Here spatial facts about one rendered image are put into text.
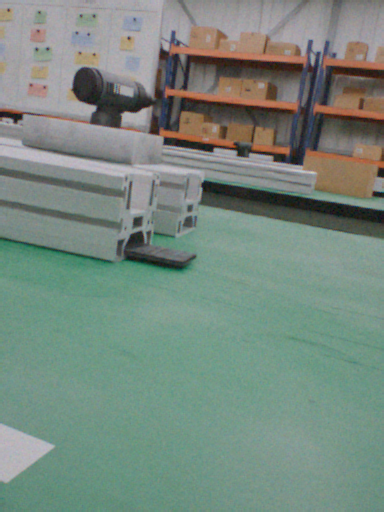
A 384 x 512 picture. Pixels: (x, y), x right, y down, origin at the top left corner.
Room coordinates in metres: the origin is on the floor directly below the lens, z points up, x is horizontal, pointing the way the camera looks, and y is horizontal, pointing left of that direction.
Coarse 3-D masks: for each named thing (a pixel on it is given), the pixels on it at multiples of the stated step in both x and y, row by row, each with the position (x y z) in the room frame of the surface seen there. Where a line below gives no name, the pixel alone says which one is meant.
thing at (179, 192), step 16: (0, 144) 0.72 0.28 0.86; (16, 144) 0.72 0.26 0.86; (96, 160) 0.69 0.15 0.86; (112, 160) 0.69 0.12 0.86; (160, 176) 0.67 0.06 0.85; (176, 176) 0.66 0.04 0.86; (192, 176) 0.73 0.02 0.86; (160, 192) 0.67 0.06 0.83; (176, 192) 0.66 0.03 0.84; (192, 192) 0.73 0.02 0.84; (160, 208) 0.68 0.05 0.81; (176, 208) 0.67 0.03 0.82; (192, 208) 0.72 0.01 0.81; (160, 224) 0.66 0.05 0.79; (176, 224) 0.66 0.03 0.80; (192, 224) 0.73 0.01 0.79
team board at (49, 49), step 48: (0, 0) 4.11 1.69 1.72; (48, 0) 3.96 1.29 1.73; (96, 0) 3.82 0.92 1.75; (144, 0) 3.69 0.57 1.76; (0, 48) 4.10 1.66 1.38; (48, 48) 3.94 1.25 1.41; (96, 48) 3.81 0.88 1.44; (144, 48) 3.67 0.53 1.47; (0, 96) 4.09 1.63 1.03; (48, 96) 3.94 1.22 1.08
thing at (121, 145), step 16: (32, 128) 0.71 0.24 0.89; (48, 128) 0.70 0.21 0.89; (64, 128) 0.69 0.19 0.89; (80, 128) 0.69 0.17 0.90; (96, 128) 0.68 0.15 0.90; (112, 128) 0.68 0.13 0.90; (32, 144) 0.71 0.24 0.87; (48, 144) 0.70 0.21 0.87; (64, 144) 0.69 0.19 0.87; (80, 144) 0.69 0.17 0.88; (96, 144) 0.68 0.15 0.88; (112, 144) 0.68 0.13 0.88; (128, 144) 0.67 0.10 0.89; (144, 144) 0.71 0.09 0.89; (160, 144) 0.77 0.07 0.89; (128, 160) 0.67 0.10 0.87; (144, 160) 0.71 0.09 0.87
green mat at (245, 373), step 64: (0, 256) 0.44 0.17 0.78; (64, 256) 0.47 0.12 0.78; (256, 256) 0.62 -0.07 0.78; (320, 256) 0.69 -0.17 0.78; (0, 320) 0.30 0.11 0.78; (64, 320) 0.31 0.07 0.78; (128, 320) 0.33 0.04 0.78; (192, 320) 0.35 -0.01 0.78; (256, 320) 0.37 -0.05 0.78; (320, 320) 0.39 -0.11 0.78; (0, 384) 0.22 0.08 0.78; (64, 384) 0.23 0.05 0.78; (128, 384) 0.24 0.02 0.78; (192, 384) 0.25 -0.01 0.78; (256, 384) 0.26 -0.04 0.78; (320, 384) 0.27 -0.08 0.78; (64, 448) 0.18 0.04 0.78; (128, 448) 0.19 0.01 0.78; (192, 448) 0.19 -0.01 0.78; (256, 448) 0.20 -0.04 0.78; (320, 448) 0.21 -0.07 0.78
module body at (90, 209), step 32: (0, 160) 0.50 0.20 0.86; (32, 160) 0.50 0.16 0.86; (64, 160) 0.57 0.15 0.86; (0, 192) 0.50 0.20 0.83; (32, 192) 0.50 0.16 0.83; (64, 192) 0.49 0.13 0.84; (96, 192) 0.49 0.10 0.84; (128, 192) 0.50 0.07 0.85; (0, 224) 0.50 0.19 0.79; (32, 224) 0.50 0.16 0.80; (64, 224) 0.49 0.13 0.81; (96, 224) 0.49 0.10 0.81; (128, 224) 0.50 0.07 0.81; (96, 256) 0.48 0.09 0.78; (128, 256) 0.51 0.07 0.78
